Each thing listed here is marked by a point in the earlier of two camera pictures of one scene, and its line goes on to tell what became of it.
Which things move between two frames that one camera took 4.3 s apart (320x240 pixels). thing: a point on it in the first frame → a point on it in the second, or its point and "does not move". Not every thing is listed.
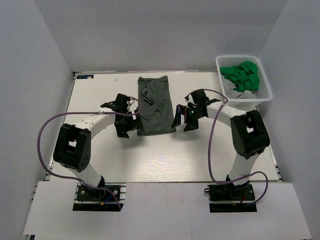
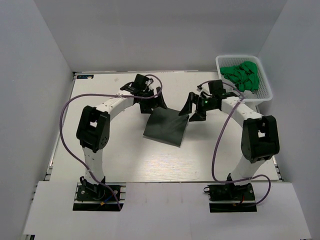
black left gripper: [122, 131] → [158, 101]
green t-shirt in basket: [245, 75] does not move
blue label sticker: [85, 76] does not move
